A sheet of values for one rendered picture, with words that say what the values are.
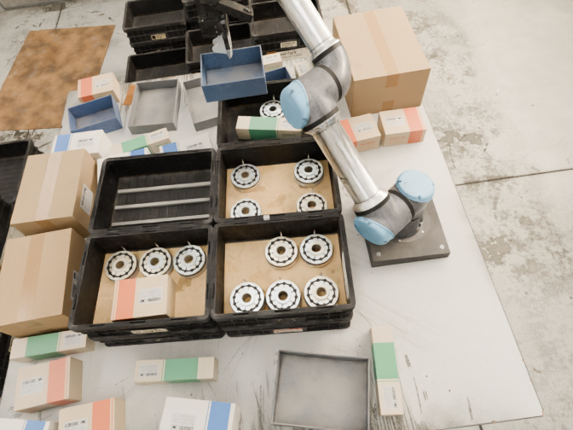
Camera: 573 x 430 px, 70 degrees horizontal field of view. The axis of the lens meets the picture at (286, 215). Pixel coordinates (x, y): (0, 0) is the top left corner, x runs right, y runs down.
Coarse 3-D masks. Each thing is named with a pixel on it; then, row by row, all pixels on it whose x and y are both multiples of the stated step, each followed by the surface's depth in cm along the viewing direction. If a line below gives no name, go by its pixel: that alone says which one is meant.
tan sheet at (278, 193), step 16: (320, 160) 146; (272, 176) 145; (288, 176) 144; (240, 192) 142; (256, 192) 142; (272, 192) 141; (288, 192) 141; (304, 192) 140; (320, 192) 140; (272, 208) 138; (288, 208) 138
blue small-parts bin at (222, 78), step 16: (240, 48) 133; (256, 48) 133; (208, 64) 137; (224, 64) 137; (240, 64) 138; (256, 64) 138; (208, 80) 136; (224, 80) 136; (240, 80) 126; (256, 80) 126; (208, 96) 130; (224, 96) 131; (240, 96) 131
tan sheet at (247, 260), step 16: (336, 240) 130; (240, 256) 130; (256, 256) 130; (336, 256) 128; (224, 272) 128; (240, 272) 127; (256, 272) 127; (272, 272) 127; (288, 272) 126; (304, 272) 126; (320, 272) 125; (336, 272) 125; (224, 288) 125; (224, 304) 123; (304, 304) 121
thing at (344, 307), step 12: (300, 216) 124; (312, 216) 124; (324, 216) 124; (336, 216) 123; (216, 228) 125; (216, 240) 122; (216, 252) 120; (348, 252) 117; (216, 264) 118; (348, 264) 115; (216, 276) 117; (348, 276) 113; (216, 288) 115; (240, 312) 111; (252, 312) 110; (264, 312) 110; (276, 312) 110; (288, 312) 110; (300, 312) 110; (312, 312) 110; (324, 312) 111
